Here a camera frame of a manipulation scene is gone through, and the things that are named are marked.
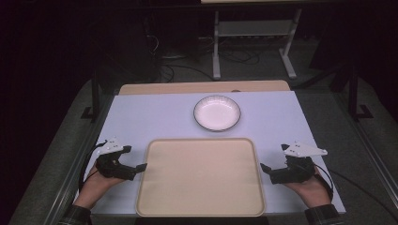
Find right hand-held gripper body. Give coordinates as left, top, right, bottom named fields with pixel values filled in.
left=268, top=140, right=329, bottom=185

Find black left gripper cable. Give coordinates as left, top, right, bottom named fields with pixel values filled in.
left=78, top=141, right=108, bottom=192

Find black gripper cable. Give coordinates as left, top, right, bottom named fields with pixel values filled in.
left=313, top=163, right=398, bottom=221
left=78, top=141, right=108, bottom=192

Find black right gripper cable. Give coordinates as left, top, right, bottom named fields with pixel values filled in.
left=313, top=163, right=398, bottom=221

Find black floor cables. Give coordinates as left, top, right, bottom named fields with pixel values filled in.
left=146, top=34, right=262, bottom=83

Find person's right hand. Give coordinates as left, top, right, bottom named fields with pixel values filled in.
left=283, top=166, right=332, bottom=209

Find person's left hand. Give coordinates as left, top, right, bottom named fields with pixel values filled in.
left=73, top=164, right=126, bottom=210

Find white metal desk frame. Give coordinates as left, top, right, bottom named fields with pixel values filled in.
left=211, top=8, right=303, bottom=81

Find white plate with dark rim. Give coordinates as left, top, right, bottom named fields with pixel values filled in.
left=192, top=95, right=242, bottom=132

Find white table mat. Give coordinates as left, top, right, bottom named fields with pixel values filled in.
left=74, top=90, right=347, bottom=217

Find black metal stand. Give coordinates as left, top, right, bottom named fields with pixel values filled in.
left=346, top=66, right=375, bottom=122
left=80, top=68, right=105, bottom=122

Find wooden table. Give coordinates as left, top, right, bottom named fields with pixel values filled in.
left=118, top=80, right=292, bottom=96

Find beige plastic tray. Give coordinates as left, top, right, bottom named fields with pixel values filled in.
left=134, top=137, right=268, bottom=218

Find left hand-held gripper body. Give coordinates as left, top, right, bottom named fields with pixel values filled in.
left=95, top=136, right=138, bottom=182

